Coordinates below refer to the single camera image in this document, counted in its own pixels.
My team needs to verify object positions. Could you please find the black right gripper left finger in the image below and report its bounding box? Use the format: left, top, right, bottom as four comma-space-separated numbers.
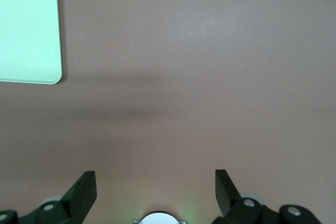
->
0, 170, 98, 224

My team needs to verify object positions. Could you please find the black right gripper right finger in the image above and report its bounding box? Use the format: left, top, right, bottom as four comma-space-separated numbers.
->
211, 168, 322, 224

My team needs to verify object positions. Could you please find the mint green rectangular tray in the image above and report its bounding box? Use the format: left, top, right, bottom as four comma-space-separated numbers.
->
0, 0, 64, 86

